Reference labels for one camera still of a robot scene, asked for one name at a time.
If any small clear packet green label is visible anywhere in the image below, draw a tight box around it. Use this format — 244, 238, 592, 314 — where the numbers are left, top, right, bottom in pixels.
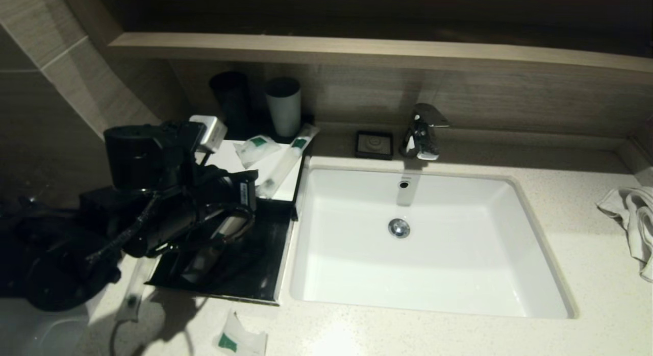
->
213, 310, 268, 356
233, 135, 282, 170

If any long clear toothbrush packet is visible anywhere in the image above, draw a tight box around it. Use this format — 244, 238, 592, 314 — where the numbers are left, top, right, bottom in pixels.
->
256, 123, 321, 199
116, 257, 156, 323

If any black sliding drawer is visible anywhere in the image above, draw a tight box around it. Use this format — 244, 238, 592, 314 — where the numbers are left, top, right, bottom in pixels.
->
145, 198, 297, 307

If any black plastic cup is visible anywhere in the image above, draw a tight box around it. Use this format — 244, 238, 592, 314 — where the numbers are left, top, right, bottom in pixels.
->
209, 71, 252, 135

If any long tan packet green label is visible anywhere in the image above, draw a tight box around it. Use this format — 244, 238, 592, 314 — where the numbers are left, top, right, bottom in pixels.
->
181, 213, 256, 284

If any grey cup with dark rim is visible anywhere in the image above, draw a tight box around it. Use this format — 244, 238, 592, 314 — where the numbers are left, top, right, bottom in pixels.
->
264, 77, 302, 138

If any black square soap dish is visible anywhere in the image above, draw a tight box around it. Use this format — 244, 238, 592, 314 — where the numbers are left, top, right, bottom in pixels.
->
355, 130, 394, 160

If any chrome drain stopper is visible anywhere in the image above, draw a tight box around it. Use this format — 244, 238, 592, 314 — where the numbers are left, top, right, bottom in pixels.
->
388, 218, 411, 239

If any light wooden shelf ledge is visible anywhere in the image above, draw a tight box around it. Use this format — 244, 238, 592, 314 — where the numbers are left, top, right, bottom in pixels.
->
107, 32, 653, 73

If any chrome faucet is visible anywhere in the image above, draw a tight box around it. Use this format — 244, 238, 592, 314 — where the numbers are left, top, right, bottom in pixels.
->
398, 103, 450, 161

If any white ceramic sink basin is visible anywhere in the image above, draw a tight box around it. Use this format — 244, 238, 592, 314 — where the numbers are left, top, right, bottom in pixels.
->
290, 165, 579, 319

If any grey rounded bathroom fixture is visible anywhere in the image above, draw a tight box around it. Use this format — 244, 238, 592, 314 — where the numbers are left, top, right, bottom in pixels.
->
0, 295, 103, 356

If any white towel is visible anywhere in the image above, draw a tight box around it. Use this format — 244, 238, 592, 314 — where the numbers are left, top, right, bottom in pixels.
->
597, 187, 653, 283

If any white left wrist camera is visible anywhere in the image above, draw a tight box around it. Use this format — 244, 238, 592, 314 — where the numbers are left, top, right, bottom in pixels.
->
190, 115, 228, 154

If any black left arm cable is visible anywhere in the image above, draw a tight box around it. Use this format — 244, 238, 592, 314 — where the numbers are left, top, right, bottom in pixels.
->
87, 193, 256, 290

